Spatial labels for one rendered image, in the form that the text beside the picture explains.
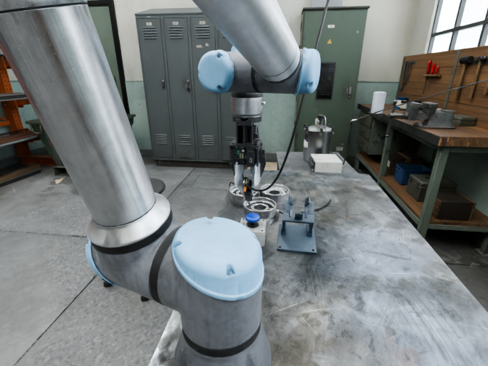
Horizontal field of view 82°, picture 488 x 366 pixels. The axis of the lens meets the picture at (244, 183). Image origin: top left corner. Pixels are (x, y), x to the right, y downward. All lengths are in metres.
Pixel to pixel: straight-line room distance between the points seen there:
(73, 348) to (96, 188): 1.44
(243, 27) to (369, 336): 0.52
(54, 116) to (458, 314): 0.72
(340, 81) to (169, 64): 2.08
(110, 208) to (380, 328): 0.49
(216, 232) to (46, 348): 1.51
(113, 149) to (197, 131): 3.46
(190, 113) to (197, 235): 3.42
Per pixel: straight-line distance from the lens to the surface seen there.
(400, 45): 4.32
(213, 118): 3.68
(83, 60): 0.32
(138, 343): 1.65
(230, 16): 0.34
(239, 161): 0.69
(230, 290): 0.35
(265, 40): 0.39
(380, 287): 0.70
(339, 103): 3.79
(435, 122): 2.43
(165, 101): 3.86
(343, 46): 3.78
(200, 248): 0.35
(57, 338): 1.84
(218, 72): 0.55
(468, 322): 0.71
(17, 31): 0.32
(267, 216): 0.85
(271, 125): 4.11
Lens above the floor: 1.23
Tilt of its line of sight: 22 degrees down
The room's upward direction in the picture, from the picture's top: straight up
